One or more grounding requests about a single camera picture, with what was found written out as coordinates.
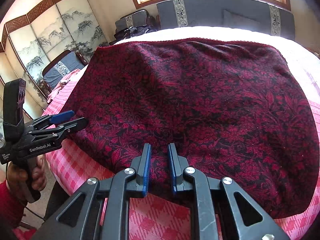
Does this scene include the dark red floral knit sweater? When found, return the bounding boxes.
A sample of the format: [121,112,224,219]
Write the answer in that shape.
[63,38,319,218]

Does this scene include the pink clothes pile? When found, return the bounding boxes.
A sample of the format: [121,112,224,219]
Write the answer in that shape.
[47,69,84,104]

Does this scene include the dark clothes pile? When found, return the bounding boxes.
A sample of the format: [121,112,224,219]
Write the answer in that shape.
[110,25,158,45]

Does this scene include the person's left hand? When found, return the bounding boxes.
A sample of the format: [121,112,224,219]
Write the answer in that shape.
[6,155,47,203]

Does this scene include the grey cushioned wooden armchair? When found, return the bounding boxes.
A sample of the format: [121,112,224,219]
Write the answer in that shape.
[42,50,88,90]

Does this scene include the painted folding screen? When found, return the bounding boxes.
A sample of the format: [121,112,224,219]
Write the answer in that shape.
[1,0,108,118]

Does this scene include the grey cushioned chair back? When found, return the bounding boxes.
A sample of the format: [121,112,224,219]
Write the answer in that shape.
[115,9,150,32]

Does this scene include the grey square pillow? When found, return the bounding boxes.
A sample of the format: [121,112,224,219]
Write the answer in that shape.
[223,10,260,31]

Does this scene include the grey padded headboard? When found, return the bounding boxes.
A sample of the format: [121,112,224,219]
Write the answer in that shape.
[157,0,296,40]

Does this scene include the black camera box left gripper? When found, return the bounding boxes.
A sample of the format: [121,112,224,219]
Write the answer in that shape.
[3,79,26,142]

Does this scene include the black cable on floor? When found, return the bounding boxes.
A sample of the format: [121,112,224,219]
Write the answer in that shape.
[19,199,47,222]

